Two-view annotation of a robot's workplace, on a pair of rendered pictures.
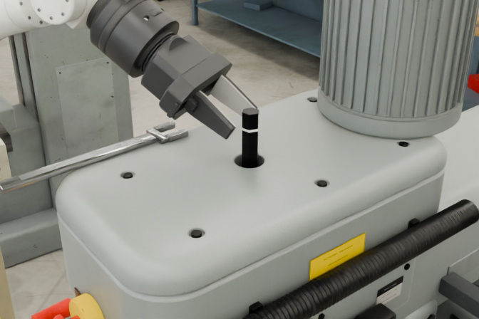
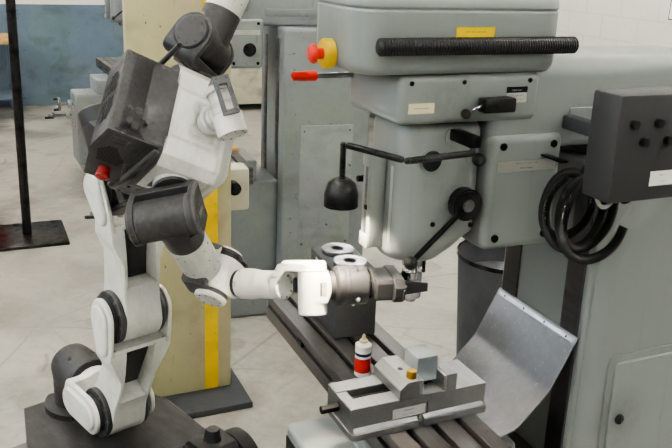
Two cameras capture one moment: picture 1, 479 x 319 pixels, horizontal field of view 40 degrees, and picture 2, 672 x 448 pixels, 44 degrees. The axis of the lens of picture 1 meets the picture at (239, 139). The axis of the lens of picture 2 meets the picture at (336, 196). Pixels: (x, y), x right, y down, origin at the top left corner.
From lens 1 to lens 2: 1.12 m
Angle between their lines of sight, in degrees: 16
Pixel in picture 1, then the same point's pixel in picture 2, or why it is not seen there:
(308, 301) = (451, 40)
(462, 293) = (574, 119)
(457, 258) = (577, 105)
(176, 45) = not seen: outside the picture
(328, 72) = not seen: outside the picture
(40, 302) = (251, 348)
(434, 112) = not seen: outside the picture
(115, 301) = (344, 23)
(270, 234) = not seen: outside the picture
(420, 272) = (544, 98)
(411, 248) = (524, 41)
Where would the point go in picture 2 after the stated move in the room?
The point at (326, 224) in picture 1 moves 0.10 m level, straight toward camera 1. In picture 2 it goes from (467, 6) to (454, 8)
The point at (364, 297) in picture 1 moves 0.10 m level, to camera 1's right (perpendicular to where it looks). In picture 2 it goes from (497, 86) to (547, 90)
